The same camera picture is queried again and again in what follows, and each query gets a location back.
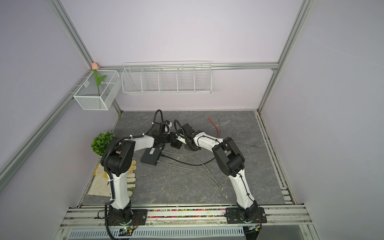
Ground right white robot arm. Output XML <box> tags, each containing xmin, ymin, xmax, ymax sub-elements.
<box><xmin>176</xmin><ymin>124</ymin><xmax>260</xmax><ymax>222</ymax></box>

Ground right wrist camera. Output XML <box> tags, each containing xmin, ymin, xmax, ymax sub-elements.
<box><xmin>175</xmin><ymin>135</ymin><xmax>186</xmax><ymax>144</ymax></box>

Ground pink artificial tulip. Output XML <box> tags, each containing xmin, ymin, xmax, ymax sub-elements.
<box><xmin>92</xmin><ymin>63</ymin><xmax>107</xmax><ymax>97</ymax></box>

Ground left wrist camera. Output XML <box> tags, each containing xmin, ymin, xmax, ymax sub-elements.
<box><xmin>163</xmin><ymin>120</ymin><xmax>173</xmax><ymax>131</ymax></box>

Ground white mesh square basket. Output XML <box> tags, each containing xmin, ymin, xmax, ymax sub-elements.
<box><xmin>74</xmin><ymin>70</ymin><xmax>122</xmax><ymax>111</ymax></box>

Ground black cable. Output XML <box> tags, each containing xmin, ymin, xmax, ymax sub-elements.
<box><xmin>160</xmin><ymin>153</ymin><xmax>217</xmax><ymax>167</ymax></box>

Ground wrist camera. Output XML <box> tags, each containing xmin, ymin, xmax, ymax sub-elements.
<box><xmin>163</xmin><ymin>120</ymin><xmax>173</xmax><ymax>131</ymax></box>
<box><xmin>175</xmin><ymin>135</ymin><xmax>186</xmax><ymax>144</ymax></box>

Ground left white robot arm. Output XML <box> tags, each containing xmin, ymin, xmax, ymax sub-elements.
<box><xmin>101</xmin><ymin>121</ymin><xmax>173</xmax><ymax>210</ymax></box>

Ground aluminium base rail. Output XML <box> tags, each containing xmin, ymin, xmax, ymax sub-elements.
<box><xmin>55</xmin><ymin>205</ymin><xmax>319</xmax><ymax>240</ymax></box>

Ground small ribbed black switch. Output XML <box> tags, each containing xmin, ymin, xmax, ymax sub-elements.
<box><xmin>171</xmin><ymin>140</ymin><xmax>183</xmax><ymax>149</ymax></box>

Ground yellow white work glove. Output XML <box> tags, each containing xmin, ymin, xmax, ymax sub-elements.
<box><xmin>86</xmin><ymin>160</ymin><xmax>137</xmax><ymax>198</ymax></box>

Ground grey ethernet cable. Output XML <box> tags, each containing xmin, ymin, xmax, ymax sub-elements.
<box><xmin>217</xmin><ymin>115</ymin><xmax>259</xmax><ymax>148</ymax></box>
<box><xmin>157</xmin><ymin>160</ymin><xmax>229</xmax><ymax>199</ymax></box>
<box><xmin>158</xmin><ymin>149</ymin><xmax>224</xmax><ymax>193</ymax></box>

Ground red ethernet cable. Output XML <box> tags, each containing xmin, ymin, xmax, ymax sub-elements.
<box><xmin>205</xmin><ymin>115</ymin><xmax>221</xmax><ymax>139</ymax></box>

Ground white wire long basket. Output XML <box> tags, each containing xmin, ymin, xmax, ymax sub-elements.
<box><xmin>121</xmin><ymin>61</ymin><xmax>213</xmax><ymax>94</ymax></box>

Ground green artificial plant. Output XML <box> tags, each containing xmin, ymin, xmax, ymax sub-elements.
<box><xmin>91</xmin><ymin>132</ymin><xmax>115</xmax><ymax>156</ymax></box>

